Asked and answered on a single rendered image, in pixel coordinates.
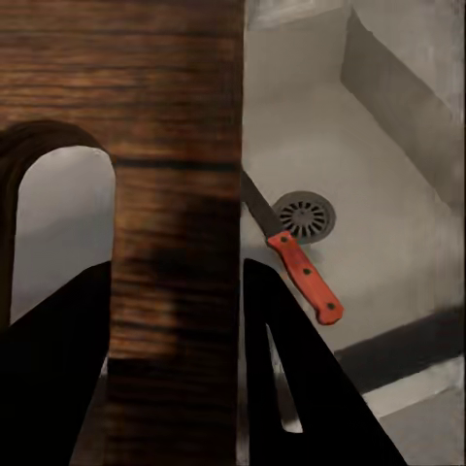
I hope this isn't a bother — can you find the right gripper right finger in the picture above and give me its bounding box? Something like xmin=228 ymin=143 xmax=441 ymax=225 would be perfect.
xmin=243 ymin=258 xmax=408 ymax=466

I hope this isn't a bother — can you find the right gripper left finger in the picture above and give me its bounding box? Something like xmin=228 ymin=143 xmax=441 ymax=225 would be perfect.
xmin=0 ymin=261 xmax=113 ymax=466

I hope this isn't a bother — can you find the cutting board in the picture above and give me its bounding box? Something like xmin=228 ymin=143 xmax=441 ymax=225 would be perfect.
xmin=0 ymin=0 xmax=245 ymax=466

